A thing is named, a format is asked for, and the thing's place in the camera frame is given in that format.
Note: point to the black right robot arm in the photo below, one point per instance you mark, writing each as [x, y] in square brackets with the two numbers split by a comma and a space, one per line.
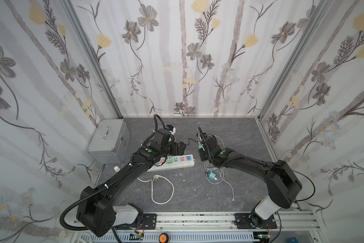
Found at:
[282, 183]

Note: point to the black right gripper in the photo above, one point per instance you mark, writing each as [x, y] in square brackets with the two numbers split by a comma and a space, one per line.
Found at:
[204, 149]

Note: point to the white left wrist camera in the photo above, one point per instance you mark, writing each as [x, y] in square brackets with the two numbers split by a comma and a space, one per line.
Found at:
[171, 129]

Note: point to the white slotted cable duct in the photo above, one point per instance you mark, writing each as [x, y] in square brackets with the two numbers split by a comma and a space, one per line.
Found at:
[175, 237]

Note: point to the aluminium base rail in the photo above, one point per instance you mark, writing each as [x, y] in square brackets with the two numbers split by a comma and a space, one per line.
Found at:
[226, 221]

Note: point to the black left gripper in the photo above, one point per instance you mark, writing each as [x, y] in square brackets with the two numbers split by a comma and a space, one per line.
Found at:
[176, 147]

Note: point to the grey metal first-aid box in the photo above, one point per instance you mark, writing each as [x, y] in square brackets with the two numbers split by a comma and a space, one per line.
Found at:
[110, 141]

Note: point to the green charger with black cable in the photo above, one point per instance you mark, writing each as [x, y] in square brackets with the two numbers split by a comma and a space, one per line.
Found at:
[169, 160]

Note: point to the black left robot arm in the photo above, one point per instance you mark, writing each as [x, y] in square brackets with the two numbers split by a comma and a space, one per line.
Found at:
[94, 210]

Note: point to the white colourful power strip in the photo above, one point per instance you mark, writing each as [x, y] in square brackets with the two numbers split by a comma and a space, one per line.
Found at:
[179, 162]

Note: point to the orange emergency button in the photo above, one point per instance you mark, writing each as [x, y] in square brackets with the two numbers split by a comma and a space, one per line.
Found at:
[164, 238]

